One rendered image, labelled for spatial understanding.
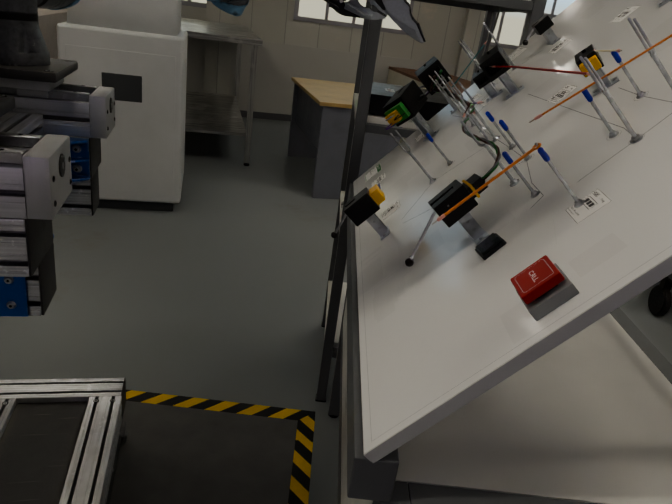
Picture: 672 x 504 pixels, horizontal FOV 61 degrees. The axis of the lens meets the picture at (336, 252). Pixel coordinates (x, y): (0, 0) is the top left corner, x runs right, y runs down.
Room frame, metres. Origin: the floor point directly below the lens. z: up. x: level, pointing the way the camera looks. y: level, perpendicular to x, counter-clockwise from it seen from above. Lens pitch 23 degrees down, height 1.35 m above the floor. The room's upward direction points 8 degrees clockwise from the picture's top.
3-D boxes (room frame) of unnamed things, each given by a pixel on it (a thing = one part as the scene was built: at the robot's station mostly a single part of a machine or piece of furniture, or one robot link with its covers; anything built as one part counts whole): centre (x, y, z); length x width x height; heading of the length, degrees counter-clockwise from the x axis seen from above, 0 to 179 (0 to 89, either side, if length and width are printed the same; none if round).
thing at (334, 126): (4.93, 0.12, 0.37); 1.33 x 0.69 x 0.73; 16
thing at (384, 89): (2.00, -0.18, 1.09); 0.35 x 0.33 x 0.07; 2
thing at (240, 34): (5.79, 1.49, 0.59); 2.17 x 0.82 x 1.17; 15
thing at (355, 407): (1.12, -0.06, 0.83); 1.18 x 0.05 x 0.06; 2
